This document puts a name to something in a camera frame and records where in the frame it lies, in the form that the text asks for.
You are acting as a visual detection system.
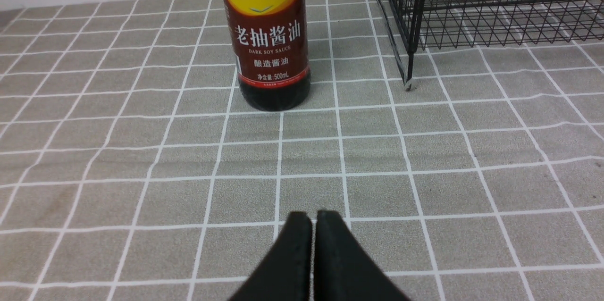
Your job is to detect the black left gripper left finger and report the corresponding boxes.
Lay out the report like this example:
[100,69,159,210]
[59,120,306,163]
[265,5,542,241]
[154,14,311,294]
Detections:
[229,211,313,301]

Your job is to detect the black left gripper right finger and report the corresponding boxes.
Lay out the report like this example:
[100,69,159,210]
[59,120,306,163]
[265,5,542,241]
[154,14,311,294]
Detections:
[314,210,410,301]

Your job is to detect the dark soy sauce bottle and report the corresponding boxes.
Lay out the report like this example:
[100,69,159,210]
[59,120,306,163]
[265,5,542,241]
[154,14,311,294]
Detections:
[224,0,311,111]

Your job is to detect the grey checkered tablecloth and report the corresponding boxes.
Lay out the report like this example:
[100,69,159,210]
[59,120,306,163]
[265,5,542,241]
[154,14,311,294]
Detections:
[0,0,604,301]

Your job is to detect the black wire mesh shelf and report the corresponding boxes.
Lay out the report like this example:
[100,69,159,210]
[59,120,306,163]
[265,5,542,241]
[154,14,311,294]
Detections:
[377,0,603,91]

